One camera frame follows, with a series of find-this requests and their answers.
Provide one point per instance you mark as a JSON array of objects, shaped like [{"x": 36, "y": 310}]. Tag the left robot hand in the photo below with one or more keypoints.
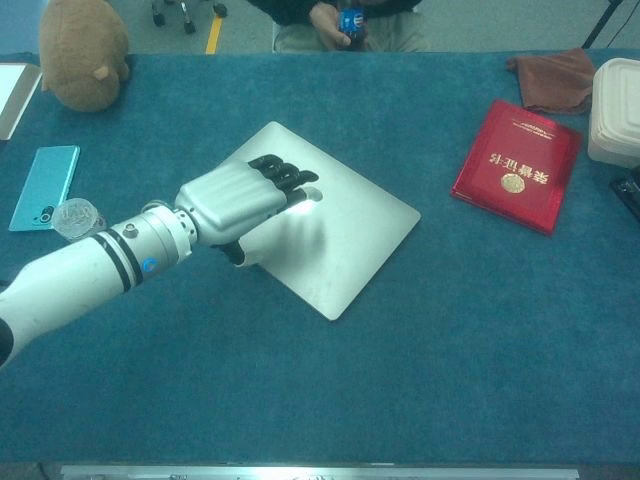
[{"x": 225, "y": 200}]

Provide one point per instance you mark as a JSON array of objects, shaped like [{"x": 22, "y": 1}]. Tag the silver laptop with apple logo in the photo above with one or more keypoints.
[{"x": 350, "y": 250}]

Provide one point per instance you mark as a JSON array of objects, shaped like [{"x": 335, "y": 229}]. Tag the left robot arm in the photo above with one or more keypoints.
[{"x": 65, "y": 280}]

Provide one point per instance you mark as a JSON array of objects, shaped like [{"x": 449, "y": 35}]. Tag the black caster wheels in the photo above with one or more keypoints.
[{"x": 187, "y": 20}]

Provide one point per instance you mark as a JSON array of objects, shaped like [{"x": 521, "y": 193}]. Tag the clear round plastic jar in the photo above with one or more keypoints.
[{"x": 75, "y": 217}]

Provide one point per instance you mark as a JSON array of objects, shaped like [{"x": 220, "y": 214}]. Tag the light blue smartphone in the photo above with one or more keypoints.
[{"x": 40, "y": 185}]

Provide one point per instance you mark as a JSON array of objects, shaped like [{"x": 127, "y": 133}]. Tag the brown plush toy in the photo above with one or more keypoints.
[{"x": 80, "y": 60}]

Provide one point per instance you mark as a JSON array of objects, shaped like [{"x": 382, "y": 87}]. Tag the blue label cola bottle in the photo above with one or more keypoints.
[{"x": 351, "y": 22}]

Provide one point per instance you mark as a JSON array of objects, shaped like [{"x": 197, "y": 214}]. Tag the person in black top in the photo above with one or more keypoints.
[{"x": 395, "y": 35}]

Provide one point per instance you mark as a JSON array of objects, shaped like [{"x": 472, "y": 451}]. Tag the teal table cover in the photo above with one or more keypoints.
[{"x": 450, "y": 350}]

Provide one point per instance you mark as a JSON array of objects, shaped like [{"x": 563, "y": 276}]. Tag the red certificate folder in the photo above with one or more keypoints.
[{"x": 510, "y": 165}]

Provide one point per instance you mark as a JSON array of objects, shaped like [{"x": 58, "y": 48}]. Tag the brown cloth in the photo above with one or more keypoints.
[{"x": 550, "y": 80}]

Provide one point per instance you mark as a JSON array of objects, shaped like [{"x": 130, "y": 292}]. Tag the white lidded plastic container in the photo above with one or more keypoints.
[{"x": 615, "y": 120}]

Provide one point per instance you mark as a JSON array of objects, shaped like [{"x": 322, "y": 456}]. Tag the black device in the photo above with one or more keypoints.
[{"x": 631, "y": 196}]

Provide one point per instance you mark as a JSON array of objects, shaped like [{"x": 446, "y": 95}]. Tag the black tripod leg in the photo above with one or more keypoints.
[{"x": 600, "y": 25}]

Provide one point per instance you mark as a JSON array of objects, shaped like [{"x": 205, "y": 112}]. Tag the white board with metal frame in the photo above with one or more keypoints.
[{"x": 10, "y": 95}]

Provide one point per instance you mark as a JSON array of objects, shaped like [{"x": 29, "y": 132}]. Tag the aluminium rail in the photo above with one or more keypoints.
[{"x": 320, "y": 473}]

